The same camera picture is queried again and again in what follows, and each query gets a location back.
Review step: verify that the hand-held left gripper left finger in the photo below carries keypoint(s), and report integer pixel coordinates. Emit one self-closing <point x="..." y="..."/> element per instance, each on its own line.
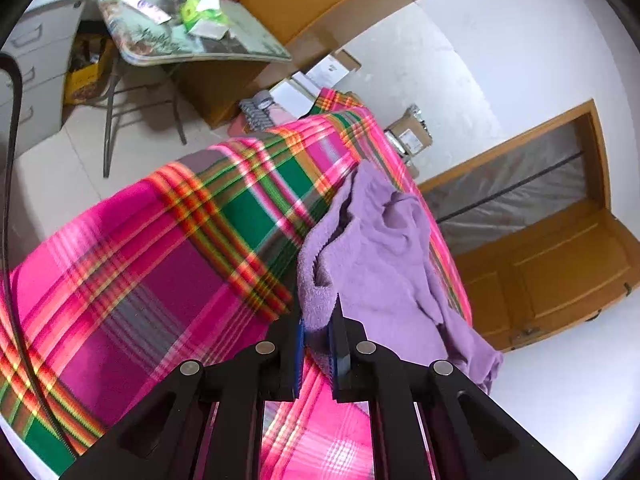
<point x="300" y="360"/>

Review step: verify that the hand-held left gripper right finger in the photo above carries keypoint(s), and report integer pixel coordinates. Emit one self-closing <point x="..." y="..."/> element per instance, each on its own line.
<point x="341" y="375"/>

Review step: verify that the purple fleece towel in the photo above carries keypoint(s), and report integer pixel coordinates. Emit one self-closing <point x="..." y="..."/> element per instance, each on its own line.
<point x="380" y="260"/>

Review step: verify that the pink green plaid bedsheet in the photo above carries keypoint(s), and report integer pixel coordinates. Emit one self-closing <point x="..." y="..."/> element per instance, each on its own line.
<point x="150" y="285"/>

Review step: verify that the wooden door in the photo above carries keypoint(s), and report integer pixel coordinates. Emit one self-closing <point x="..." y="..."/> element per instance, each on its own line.
<point x="550" y="270"/>

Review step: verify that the clear plastic door curtain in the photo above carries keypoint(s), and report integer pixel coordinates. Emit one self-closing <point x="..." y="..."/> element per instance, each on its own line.
<point x="500" y="195"/>

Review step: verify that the grey ribbed plastic item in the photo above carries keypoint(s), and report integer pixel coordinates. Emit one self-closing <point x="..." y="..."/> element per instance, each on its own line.
<point x="256" y="114"/>

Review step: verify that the labelled cardboard box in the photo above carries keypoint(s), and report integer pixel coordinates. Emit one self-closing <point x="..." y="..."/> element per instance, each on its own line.
<point x="412" y="135"/>

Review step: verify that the small brown cardboard box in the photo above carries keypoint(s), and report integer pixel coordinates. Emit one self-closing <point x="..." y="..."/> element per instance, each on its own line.
<point x="332" y="67"/>

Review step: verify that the cluttered folding table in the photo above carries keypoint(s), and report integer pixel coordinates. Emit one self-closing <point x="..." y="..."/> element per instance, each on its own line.
<point x="225" y="45"/>

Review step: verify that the yellow box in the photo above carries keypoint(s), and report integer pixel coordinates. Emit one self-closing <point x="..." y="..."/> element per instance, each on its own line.
<point x="85" y="80"/>

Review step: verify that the green tissue packet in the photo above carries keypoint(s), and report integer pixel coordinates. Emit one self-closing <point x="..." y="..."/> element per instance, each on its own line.
<point x="197" y="10"/>

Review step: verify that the white tube packet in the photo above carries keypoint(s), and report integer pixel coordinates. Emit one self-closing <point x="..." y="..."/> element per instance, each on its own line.
<point x="145" y="6"/>

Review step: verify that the grey drawer cabinet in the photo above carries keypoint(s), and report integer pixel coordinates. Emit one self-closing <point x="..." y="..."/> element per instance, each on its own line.
<point x="35" y="45"/>

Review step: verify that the wooden door frame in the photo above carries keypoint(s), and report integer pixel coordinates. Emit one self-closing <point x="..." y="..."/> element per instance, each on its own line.
<point x="500" y="147"/>

